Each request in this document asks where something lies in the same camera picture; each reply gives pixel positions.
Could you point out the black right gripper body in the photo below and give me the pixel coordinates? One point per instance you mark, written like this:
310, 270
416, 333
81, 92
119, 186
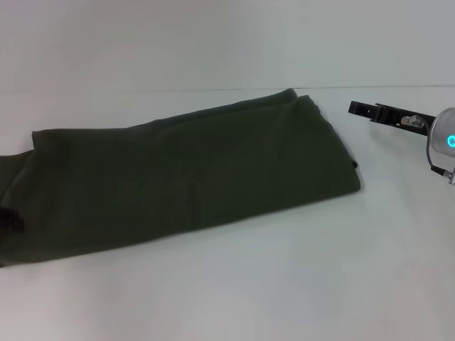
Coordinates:
405, 119

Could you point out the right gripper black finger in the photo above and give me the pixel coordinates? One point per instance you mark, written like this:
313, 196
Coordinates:
373, 120
364, 108

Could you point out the dark green FREE t-shirt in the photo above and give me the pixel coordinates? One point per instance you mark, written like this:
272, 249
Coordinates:
177, 184

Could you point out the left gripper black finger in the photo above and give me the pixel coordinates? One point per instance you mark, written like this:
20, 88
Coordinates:
10, 224

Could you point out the white and silver right arm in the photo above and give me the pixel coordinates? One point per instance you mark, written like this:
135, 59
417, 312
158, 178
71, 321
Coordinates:
444, 138

